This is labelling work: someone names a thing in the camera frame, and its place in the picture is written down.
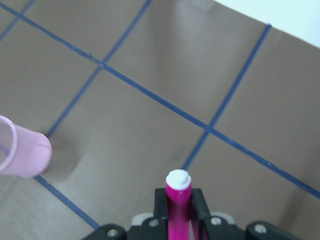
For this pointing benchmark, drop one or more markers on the pink marker pen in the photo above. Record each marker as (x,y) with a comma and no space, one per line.
(178,192)

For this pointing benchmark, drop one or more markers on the pink mesh pen cup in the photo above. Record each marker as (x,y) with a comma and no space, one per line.
(23,152)

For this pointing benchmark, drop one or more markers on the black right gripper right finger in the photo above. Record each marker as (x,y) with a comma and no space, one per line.
(199,207)

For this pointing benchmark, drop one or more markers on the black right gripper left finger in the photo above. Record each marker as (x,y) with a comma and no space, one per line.
(160,209)

